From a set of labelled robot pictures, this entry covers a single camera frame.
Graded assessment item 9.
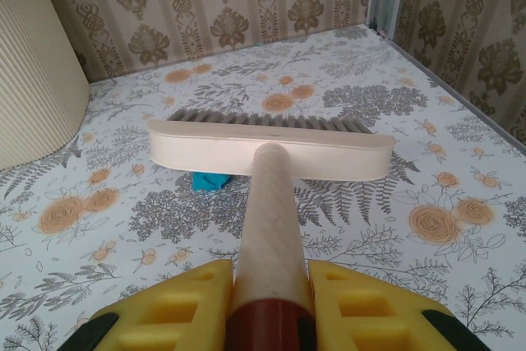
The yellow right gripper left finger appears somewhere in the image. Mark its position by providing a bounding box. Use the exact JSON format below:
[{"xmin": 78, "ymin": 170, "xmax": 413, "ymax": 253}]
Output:
[{"xmin": 67, "ymin": 259, "xmax": 236, "ymax": 351}]

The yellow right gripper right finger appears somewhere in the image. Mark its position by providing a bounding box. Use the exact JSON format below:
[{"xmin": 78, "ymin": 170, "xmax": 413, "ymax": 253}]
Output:
[{"xmin": 307, "ymin": 259, "xmax": 480, "ymax": 351}]

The blue paper scrap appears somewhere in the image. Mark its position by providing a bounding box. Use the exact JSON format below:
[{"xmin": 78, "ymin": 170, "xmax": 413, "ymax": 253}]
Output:
[{"xmin": 191, "ymin": 170, "xmax": 232, "ymax": 196}]

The cream brush with grey bristles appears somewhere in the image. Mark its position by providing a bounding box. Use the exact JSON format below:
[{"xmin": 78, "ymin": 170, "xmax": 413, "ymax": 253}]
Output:
[{"xmin": 146, "ymin": 106, "xmax": 396, "ymax": 351}]

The cream ribbed trash bin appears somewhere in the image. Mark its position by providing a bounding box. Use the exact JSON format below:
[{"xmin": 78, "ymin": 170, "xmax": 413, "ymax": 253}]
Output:
[{"xmin": 0, "ymin": 0, "xmax": 90, "ymax": 171}]

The aluminium side rail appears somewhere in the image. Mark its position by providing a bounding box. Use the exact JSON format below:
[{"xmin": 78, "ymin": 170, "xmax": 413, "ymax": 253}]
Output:
[{"xmin": 384, "ymin": 32, "xmax": 526, "ymax": 155}]

